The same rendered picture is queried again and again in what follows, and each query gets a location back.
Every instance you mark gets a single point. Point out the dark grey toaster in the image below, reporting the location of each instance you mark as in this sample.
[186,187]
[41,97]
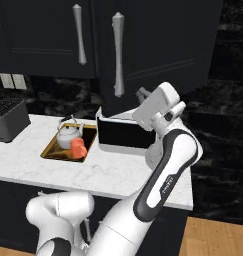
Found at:
[8,121]

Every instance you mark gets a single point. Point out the white kettle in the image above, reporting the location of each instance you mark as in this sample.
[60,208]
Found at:
[67,136]

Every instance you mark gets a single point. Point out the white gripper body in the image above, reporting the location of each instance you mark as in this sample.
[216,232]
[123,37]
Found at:
[156,101]

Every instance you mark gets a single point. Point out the gold rimmed dark tray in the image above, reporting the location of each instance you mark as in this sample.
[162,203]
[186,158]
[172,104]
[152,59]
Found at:
[54,151]

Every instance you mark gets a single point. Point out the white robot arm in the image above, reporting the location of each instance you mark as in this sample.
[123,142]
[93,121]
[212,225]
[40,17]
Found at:
[126,220]

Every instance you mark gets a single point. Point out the white wall outlet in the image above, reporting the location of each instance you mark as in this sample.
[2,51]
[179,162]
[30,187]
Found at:
[19,82]
[6,81]

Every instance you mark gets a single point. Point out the dark base cabinets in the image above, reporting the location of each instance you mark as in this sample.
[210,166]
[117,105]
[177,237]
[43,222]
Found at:
[13,213]

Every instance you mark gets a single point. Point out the orange mug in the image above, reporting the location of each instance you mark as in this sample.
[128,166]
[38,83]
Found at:
[78,149]

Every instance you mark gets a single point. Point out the white box with black front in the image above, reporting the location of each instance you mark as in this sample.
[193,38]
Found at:
[121,133]

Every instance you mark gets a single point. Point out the dark cabinet door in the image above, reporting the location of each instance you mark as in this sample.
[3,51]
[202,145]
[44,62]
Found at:
[166,43]
[36,36]

